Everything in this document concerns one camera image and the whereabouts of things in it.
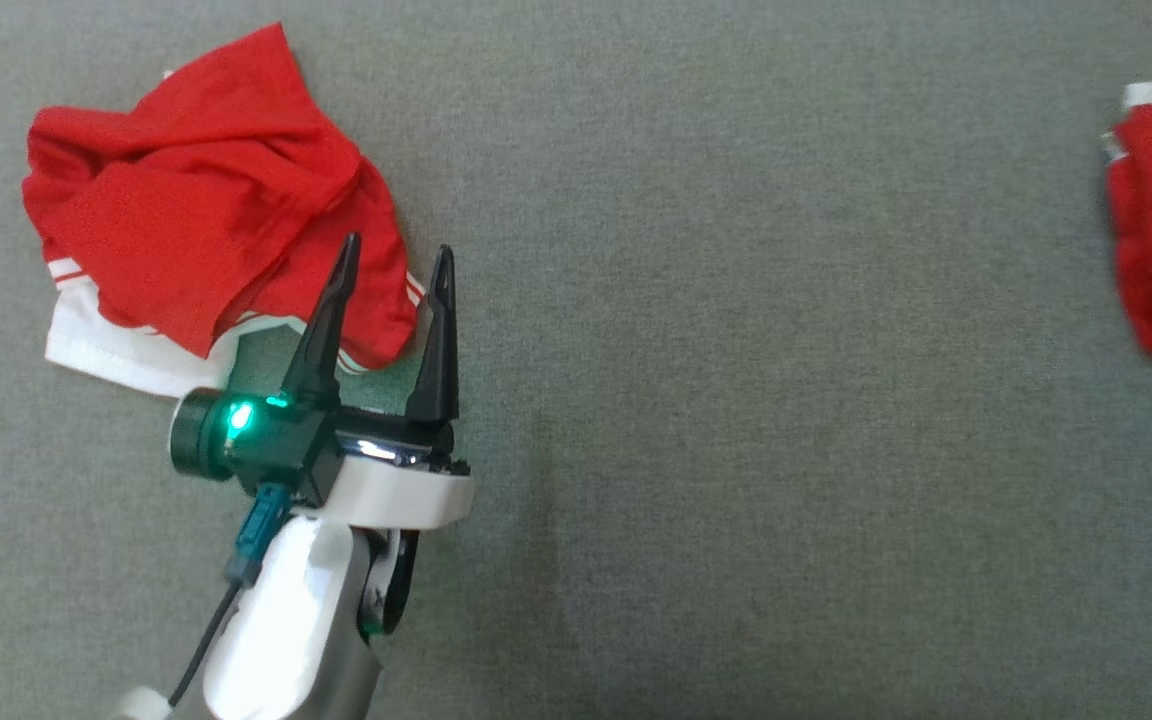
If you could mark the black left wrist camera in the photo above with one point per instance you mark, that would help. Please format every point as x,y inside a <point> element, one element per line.
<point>276,450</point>

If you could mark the large grey sofa seat cushion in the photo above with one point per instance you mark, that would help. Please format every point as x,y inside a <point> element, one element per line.
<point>736,400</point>

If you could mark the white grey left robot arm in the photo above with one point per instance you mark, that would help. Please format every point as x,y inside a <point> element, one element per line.
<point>286,620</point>

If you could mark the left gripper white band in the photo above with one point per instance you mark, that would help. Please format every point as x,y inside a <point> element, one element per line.
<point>396,495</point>

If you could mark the red Bulls 23 jersey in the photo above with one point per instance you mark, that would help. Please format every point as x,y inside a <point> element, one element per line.
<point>186,190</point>

